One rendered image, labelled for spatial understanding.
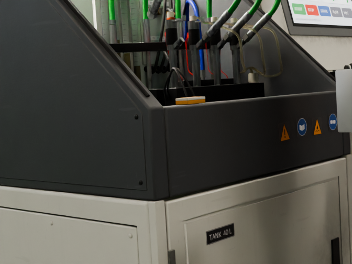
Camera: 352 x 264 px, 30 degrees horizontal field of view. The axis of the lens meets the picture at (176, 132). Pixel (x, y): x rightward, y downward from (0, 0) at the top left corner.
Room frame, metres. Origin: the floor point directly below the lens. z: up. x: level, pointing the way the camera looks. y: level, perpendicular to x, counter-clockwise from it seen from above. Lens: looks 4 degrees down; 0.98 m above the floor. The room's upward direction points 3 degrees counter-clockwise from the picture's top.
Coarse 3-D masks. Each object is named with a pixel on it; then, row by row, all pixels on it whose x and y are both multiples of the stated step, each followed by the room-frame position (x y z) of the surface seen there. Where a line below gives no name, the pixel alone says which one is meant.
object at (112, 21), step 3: (108, 0) 1.67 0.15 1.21; (111, 0) 1.67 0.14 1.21; (108, 3) 1.67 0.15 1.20; (111, 3) 1.67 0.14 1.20; (111, 6) 1.67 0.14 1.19; (111, 9) 1.67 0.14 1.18; (114, 9) 1.67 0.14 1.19; (111, 12) 1.67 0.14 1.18; (114, 12) 1.67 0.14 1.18; (111, 15) 1.67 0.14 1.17; (114, 15) 1.67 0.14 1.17; (111, 18) 1.67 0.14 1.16; (114, 18) 1.67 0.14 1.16; (111, 21) 1.67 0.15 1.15; (114, 21) 1.67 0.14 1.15; (111, 24) 1.67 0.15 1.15; (114, 24) 1.68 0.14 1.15
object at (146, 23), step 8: (144, 0) 1.70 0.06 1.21; (240, 0) 1.50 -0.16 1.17; (144, 8) 1.70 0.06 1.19; (232, 8) 1.51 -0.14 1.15; (144, 16) 1.70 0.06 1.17; (224, 16) 1.52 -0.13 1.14; (144, 24) 1.70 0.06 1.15; (216, 24) 1.54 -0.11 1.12; (144, 32) 1.70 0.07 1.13; (208, 32) 1.55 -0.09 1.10; (144, 40) 1.70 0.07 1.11; (208, 40) 1.57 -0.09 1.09
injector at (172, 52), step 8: (168, 24) 1.53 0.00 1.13; (176, 24) 1.53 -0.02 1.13; (168, 32) 1.53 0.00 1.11; (176, 32) 1.53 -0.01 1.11; (168, 40) 1.53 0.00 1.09; (176, 40) 1.53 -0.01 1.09; (168, 48) 1.53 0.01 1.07; (176, 48) 1.53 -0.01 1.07; (176, 56) 1.53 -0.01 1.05; (176, 64) 1.53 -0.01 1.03; (176, 80) 1.53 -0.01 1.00
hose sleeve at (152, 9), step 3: (153, 0) 1.41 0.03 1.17; (156, 0) 1.40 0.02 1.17; (159, 0) 1.40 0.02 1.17; (153, 3) 1.41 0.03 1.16; (156, 3) 1.41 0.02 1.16; (159, 3) 1.41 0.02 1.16; (153, 6) 1.41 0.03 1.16; (156, 6) 1.41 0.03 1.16; (159, 6) 1.42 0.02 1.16; (150, 9) 1.43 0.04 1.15; (153, 9) 1.42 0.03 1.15; (156, 9) 1.42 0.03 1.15; (153, 12) 1.43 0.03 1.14; (156, 12) 1.43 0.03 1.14
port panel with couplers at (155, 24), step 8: (152, 0) 1.89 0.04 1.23; (168, 0) 1.94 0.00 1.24; (160, 8) 1.89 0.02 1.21; (160, 16) 1.91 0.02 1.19; (152, 24) 1.89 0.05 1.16; (160, 24) 1.91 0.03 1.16; (152, 32) 1.89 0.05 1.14; (152, 40) 1.89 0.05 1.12; (144, 56) 1.86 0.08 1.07; (152, 56) 1.88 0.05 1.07; (160, 56) 1.91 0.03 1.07
